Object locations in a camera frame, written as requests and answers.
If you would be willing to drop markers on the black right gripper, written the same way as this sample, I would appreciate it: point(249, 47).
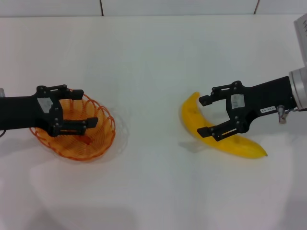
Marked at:
point(261, 100)

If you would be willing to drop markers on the yellow banana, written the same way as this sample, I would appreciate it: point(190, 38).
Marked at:
point(239, 146)

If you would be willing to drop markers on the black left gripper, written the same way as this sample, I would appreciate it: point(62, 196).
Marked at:
point(21, 111)

